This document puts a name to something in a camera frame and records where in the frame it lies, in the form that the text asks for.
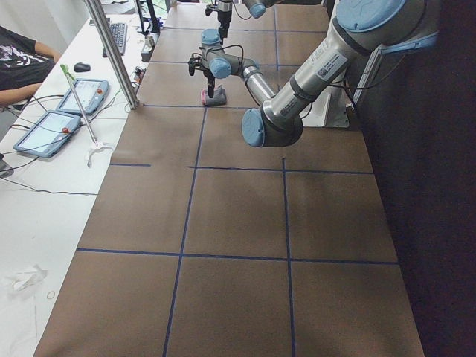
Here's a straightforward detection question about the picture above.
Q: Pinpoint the aluminium frame post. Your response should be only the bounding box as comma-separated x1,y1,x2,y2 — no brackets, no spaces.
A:
85,0,139,110

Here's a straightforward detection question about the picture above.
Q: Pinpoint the seated person in black shirt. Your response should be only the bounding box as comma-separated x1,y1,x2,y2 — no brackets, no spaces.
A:
1,27,61,108

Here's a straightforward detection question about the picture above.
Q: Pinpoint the crumpled white tissue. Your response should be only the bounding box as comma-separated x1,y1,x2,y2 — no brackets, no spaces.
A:
1,264,48,293

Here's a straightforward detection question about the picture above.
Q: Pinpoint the pink towel with white trim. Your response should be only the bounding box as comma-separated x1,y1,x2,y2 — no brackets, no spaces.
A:
200,85,227,106

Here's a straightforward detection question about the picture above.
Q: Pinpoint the black braided left cable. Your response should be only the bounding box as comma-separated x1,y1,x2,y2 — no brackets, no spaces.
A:
215,44,246,68

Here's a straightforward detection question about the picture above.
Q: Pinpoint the long reacher grabber stick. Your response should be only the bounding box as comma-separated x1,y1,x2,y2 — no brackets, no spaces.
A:
60,64,114,167

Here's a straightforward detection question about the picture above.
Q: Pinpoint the teach pendant tablet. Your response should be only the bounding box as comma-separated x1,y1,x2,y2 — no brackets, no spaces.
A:
13,110,80,158
57,78,109,115

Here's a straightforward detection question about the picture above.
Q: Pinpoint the black computer mouse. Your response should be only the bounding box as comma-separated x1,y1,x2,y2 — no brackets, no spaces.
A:
74,62,91,73

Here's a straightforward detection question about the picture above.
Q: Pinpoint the black computer keyboard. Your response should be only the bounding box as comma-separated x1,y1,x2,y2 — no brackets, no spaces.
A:
109,22,128,56

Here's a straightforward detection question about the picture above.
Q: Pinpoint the lower teach pendant tablet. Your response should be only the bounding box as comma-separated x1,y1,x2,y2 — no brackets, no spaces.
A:
13,110,80,158

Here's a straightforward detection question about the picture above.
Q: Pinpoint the upper teach pendant tablet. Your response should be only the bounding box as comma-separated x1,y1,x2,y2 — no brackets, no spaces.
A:
57,78,109,115

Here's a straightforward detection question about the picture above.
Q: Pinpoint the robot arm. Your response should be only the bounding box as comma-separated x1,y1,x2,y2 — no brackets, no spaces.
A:
205,0,335,40
188,0,441,147

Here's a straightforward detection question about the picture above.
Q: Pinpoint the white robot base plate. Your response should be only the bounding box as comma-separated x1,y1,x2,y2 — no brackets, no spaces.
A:
301,86,349,128

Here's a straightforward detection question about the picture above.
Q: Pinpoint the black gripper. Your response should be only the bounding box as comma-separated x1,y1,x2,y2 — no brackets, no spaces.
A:
205,1,231,39
187,53,216,97

